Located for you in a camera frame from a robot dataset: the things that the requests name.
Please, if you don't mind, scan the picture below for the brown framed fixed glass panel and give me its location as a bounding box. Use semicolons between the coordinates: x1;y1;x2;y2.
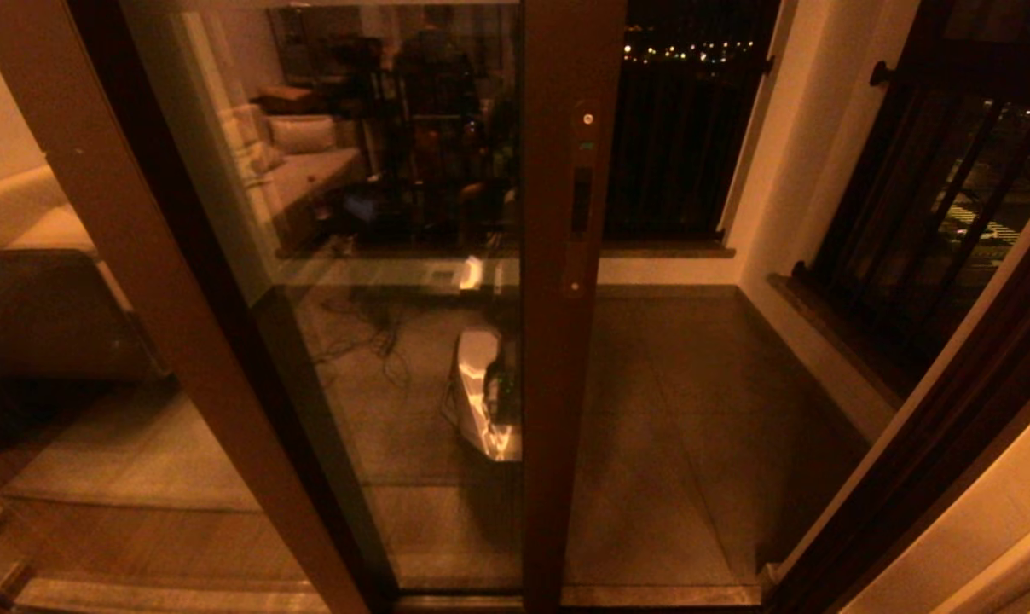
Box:
0;0;396;614

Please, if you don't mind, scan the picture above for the brown framed sliding glass door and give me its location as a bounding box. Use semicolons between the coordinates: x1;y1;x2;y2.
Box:
0;0;628;611

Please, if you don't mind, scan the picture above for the recessed door handle plate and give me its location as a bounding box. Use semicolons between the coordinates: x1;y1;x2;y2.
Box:
562;98;605;299

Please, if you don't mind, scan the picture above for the metal floor door track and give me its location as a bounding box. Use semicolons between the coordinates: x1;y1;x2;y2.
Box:
391;584;772;614

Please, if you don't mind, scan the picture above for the black balcony railing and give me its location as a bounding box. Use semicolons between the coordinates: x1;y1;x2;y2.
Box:
792;0;1030;376

